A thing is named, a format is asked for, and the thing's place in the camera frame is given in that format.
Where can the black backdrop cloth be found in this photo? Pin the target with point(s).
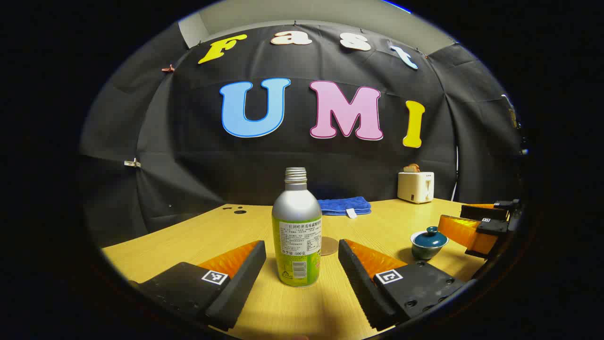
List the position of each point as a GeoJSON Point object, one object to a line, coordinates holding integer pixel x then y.
{"type": "Point", "coordinates": [188, 156]}

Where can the folded blue towel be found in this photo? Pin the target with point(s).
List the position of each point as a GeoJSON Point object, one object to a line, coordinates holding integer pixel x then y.
{"type": "Point", "coordinates": [343, 205]}

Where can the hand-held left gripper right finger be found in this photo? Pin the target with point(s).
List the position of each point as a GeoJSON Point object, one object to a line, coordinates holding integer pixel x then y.
{"type": "Point", "coordinates": [358, 283]}

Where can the silver green label water bottle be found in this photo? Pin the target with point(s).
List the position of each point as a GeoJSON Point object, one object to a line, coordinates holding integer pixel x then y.
{"type": "Point", "coordinates": [296, 208]}

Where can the silver metal clip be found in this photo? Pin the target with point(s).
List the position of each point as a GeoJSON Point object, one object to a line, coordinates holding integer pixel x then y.
{"type": "Point", "coordinates": [132, 164]}

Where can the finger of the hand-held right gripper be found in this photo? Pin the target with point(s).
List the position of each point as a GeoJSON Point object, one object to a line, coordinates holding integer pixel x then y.
{"type": "Point", "coordinates": [476, 212]}
{"type": "Point", "coordinates": [490, 227]}

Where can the copper clip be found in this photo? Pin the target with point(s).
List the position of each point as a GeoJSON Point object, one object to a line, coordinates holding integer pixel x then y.
{"type": "Point", "coordinates": [168, 69]}

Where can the brown bread slice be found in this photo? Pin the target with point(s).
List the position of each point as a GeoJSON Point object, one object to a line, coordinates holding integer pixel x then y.
{"type": "Point", "coordinates": [412, 168]}

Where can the teal and white teacup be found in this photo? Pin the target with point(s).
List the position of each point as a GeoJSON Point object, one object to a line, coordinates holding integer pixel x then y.
{"type": "Point", "coordinates": [426, 252]}

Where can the round brown coaster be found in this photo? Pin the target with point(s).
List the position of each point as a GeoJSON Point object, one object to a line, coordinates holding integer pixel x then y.
{"type": "Point", "coordinates": [329, 246]}

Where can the cream toaster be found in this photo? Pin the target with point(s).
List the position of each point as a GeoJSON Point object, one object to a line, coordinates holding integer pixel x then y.
{"type": "Point", "coordinates": [413, 188]}

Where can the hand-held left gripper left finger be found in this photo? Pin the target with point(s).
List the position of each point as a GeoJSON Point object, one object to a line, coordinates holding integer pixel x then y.
{"type": "Point", "coordinates": [236, 288]}

